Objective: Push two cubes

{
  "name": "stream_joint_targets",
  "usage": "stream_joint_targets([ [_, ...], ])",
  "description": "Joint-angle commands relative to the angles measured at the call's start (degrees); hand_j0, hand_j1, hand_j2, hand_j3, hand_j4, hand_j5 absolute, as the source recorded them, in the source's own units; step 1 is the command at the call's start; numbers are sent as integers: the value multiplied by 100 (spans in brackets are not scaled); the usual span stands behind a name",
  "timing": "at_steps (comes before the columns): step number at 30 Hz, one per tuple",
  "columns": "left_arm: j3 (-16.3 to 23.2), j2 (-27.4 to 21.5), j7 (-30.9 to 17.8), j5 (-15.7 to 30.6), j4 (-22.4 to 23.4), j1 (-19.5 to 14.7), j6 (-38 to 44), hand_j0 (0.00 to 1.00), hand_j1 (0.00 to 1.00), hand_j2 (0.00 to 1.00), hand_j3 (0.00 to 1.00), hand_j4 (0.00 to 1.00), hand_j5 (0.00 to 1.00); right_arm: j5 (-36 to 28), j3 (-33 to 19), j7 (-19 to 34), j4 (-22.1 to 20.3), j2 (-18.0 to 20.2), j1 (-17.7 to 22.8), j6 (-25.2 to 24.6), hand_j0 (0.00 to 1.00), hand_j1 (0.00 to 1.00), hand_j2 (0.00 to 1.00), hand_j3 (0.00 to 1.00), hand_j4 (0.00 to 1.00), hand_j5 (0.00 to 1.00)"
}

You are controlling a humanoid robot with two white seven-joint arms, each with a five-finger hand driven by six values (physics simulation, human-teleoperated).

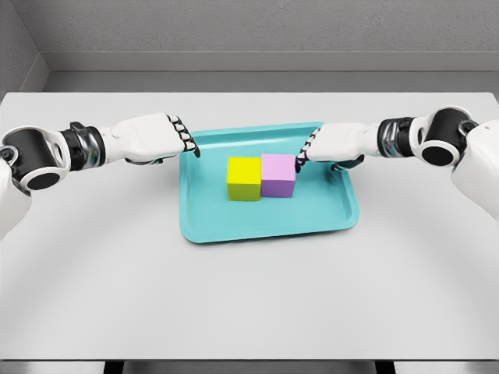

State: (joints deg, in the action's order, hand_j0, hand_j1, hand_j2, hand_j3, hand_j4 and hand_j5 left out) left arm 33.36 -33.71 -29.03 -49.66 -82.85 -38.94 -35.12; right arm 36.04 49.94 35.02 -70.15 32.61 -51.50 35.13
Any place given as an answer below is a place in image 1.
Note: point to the yellow cube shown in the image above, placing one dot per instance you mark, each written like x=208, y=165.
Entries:
x=243, y=180

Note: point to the teal rectangular tray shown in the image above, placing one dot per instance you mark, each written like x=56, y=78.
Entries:
x=269, y=210

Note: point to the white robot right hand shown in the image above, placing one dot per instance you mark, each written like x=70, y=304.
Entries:
x=335, y=142

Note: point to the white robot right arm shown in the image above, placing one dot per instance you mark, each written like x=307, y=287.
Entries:
x=432, y=144

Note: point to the pink cube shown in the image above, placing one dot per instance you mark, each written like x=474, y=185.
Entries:
x=277, y=176

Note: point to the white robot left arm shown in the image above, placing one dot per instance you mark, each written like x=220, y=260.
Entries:
x=58, y=156

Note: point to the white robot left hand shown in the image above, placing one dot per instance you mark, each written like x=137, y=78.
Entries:
x=150, y=136

